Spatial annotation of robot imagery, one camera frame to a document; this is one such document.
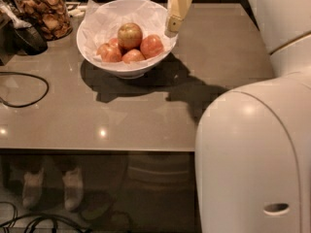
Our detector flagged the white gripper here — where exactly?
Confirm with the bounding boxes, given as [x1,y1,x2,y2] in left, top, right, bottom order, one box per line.
[165,0,192,37]

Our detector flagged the yellow-green apple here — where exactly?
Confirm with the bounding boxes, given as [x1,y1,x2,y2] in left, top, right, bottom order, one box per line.
[118,22,143,50]

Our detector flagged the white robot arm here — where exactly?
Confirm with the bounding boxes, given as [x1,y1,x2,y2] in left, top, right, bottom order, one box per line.
[194,0,311,233]

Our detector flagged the red apple right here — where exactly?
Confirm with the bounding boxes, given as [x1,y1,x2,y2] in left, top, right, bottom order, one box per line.
[140,34,164,59]

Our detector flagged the red apple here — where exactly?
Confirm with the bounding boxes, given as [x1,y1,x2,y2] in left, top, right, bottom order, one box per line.
[122,49,145,63]
[96,43,122,63]
[140,34,164,59]
[109,38,121,48]

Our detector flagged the red apple front centre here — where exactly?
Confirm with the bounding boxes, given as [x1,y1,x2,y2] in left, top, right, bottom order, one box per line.
[122,49,145,63]

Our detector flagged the red apple back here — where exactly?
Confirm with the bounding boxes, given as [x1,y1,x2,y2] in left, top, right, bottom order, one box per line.
[109,38,121,48]

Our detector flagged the white paper bowl liner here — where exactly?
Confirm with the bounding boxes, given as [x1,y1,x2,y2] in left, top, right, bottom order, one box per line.
[81,0,178,71]

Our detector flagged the red apple left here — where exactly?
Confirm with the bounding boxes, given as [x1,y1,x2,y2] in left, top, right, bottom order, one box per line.
[96,43,122,63]

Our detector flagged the small items behind bowl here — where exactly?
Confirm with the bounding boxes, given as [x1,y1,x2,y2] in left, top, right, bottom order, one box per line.
[66,2,86,17]

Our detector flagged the glass jar of dried chips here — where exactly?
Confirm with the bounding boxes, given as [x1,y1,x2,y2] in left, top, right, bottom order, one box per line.
[15,0,72,41]

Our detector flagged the black appliance with cloth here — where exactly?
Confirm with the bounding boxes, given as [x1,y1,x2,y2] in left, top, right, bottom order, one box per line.
[0,0,48,55]

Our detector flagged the right white sock foot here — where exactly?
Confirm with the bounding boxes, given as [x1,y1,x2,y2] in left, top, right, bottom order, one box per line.
[62,167,84,212]

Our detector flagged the white sock foot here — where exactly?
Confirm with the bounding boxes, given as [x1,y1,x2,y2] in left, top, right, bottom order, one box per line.
[62,167,84,212]
[22,168,45,209]

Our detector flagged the left white sock foot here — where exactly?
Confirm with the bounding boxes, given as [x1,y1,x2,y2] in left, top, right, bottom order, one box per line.
[22,168,45,209]

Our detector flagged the black cable on table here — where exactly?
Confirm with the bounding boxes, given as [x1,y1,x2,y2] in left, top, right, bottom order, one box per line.
[0,71,51,109]

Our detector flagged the black floor cables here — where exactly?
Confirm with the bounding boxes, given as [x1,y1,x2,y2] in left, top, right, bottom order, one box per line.
[0,201,95,233]

